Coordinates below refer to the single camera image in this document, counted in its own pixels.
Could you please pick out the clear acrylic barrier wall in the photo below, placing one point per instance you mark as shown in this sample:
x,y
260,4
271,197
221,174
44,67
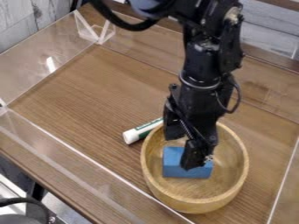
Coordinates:
x,y
104,197

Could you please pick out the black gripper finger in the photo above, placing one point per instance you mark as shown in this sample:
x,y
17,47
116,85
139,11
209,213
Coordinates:
x,y
195,154
172,128

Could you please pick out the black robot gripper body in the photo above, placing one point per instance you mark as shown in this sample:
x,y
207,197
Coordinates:
x,y
200,103

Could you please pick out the black metal mount base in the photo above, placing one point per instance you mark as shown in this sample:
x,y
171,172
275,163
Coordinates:
x,y
41,214

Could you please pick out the clear acrylic corner bracket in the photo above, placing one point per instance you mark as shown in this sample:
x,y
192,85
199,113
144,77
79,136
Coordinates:
x,y
95,33

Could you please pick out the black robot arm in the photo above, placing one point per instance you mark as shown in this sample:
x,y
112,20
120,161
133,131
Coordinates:
x,y
211,25

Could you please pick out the green and white marker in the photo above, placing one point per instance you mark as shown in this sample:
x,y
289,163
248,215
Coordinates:
x,y
139,132

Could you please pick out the blue rectangular block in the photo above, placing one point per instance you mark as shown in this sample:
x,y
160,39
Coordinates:
x,y
171,165

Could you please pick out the brown wooden bowl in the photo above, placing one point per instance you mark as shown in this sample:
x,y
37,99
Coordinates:
x,y
196,195

